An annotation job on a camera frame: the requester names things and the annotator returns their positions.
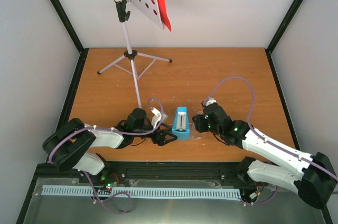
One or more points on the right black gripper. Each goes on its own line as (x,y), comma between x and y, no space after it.
(199,123)

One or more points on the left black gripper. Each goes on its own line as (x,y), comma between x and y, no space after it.
(160,141)

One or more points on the blue metronome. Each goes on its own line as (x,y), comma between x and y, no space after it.
(181,124)

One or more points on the clear plastic metronome cover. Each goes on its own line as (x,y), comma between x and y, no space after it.
(195,135)

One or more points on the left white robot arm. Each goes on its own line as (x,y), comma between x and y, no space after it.
(67,148)

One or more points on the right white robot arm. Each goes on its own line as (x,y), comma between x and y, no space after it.
(311,177)

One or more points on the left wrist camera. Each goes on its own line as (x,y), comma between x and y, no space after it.
(158,117)

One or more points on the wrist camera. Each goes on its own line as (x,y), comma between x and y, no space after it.
(208,101)
(158,117)

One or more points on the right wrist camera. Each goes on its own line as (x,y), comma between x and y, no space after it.
(208,101)

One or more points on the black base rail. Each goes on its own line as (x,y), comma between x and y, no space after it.
(223,172)

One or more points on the light blue slotted cable duct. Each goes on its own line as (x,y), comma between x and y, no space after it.
(143,193)

